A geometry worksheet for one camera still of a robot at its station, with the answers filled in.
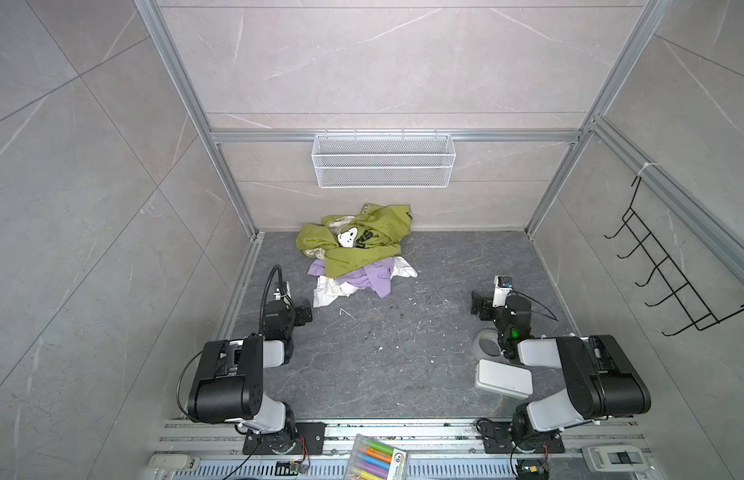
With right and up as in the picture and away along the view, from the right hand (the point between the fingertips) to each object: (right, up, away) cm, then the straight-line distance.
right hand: (488, 289), depth 94 cm
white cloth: (-52, 0, +5) cm, 53 cm away
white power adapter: (-83, -37, -27) cm, 94 cm away
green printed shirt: (-37, +19, +8) cm, 42 cm away
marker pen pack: (-37, -38, -24) cm, 58 cm away
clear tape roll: (-2, -16, -5) cm, 16 cm away
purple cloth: (-36, +4, +4) cm, 36 cm away
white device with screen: (+20, -37, -25) cm, 49 cm away
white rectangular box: (0, -23, -15) cm, 27 cm away
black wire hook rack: (+29, -1, -36) cm, 46 cm away
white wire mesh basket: (-34, +44, +6) cm, 56 cm away
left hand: (-64, -2, 0) cm, 64 cm away
